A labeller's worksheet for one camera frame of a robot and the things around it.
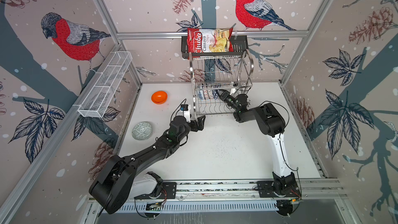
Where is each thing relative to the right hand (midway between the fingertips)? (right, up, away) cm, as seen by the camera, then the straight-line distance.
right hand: (213, 92), depth 97 cm
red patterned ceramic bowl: (+1, 0, +1) cm, 2 cm away
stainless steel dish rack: (0, +15, +25) cm, 30 cm away
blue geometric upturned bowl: (-5, -1, +1) cm, 5 cm away
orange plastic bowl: (-38, -3, +11) cm, 39 cm away
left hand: (-9, -13, -15) cm, 22 cm away
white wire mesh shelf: (-57, -5, -26) cm, 63 cm away
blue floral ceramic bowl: (-8, -2, +1) cm, 8 cm away
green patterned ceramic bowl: (-44, -24, -3) cm, 50 cm away
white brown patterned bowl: (-2, -1, +1) cm, 2 cm away
